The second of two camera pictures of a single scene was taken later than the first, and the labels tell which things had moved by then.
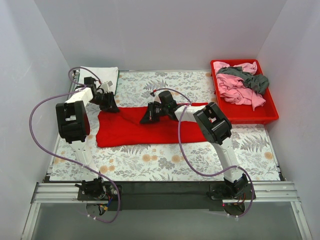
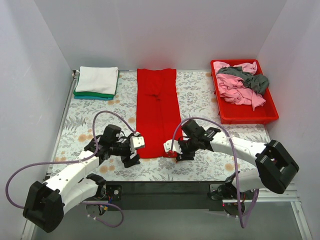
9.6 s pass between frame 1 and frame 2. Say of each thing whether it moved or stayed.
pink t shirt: stayed
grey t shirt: stayed
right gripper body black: moved
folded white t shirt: stayed
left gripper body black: moved
